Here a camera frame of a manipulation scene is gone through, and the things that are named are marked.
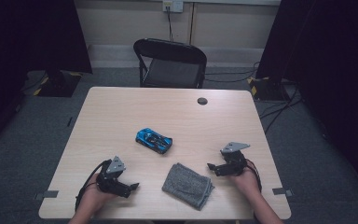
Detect blue toy car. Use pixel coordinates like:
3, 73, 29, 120
135, 127, 173, 155

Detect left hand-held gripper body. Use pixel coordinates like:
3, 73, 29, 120
95, 155, 128, 196

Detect black wall socket cable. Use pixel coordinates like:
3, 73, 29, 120
166, 6, 175, 42

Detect black curtain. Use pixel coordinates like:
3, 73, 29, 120
255, 0, 358, 200
0, 0, 93, 157

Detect left hand-held gripper cable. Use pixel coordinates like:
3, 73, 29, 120
75, 159, 111, 213

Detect black stand base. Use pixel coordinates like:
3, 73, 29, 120
33, 69, 83, 98
246, 76, 290, 102

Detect right hand-held gripper cable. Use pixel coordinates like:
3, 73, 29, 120
245, 158, 263, 192

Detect beige wall conduit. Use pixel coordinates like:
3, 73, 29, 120
187, 3, 198, 45

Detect hand-held gripper cable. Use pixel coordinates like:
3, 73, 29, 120
245, 158, 263, 192
75, 159, 111, 213

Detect black folding chair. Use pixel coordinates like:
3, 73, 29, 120
132, 37, 208, 90

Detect person's left hand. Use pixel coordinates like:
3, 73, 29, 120
79, 173, 119, 213

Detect person's right hand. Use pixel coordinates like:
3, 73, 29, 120
230, 167, 261, 196

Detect grey knitted cloth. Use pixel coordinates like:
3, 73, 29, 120
161, 162, 215, 212

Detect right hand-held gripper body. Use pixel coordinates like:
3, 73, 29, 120
219, 142, 251, 175

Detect black floor cables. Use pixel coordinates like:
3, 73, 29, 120
204, 61, 304, 134

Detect grey tape strip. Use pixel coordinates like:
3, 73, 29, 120
34, 189, 60, 201
272, 187, 294, 197

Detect white wall socket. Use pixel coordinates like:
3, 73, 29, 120
162, 0, 185, 13

